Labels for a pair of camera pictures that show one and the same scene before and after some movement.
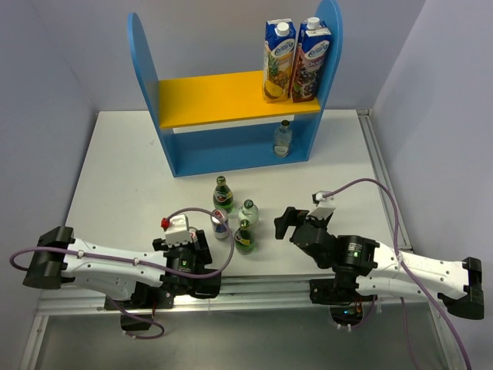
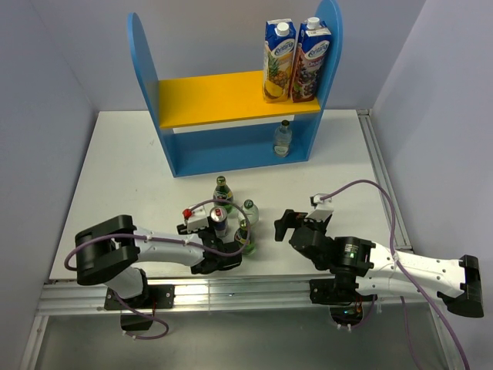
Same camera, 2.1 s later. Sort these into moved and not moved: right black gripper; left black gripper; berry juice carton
Moved: left black gripper
Not moved: right black gripper; berry juice carton
